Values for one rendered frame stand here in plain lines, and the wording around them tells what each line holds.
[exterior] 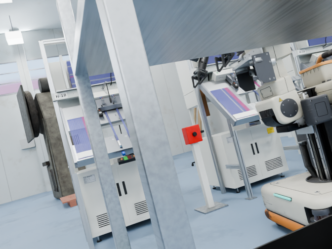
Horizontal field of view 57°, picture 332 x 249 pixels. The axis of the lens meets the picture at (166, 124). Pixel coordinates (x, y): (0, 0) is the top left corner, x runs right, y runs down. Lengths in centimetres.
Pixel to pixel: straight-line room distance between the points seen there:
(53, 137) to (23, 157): 420
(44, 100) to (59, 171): 155
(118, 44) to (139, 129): 8
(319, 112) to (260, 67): 38
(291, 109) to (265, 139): 167
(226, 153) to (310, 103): 158
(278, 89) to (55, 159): 546
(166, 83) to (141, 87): 1149
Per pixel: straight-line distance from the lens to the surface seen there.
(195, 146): 282
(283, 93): 177
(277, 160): 351
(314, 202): 165
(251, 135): 334
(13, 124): 1089
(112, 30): 30
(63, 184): 669
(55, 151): 665
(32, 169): 1075
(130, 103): 28
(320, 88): 190
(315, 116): 174
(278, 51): 186
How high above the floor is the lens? 74
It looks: 2 degrees up
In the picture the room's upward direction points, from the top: 14 degrees counter-clockwise
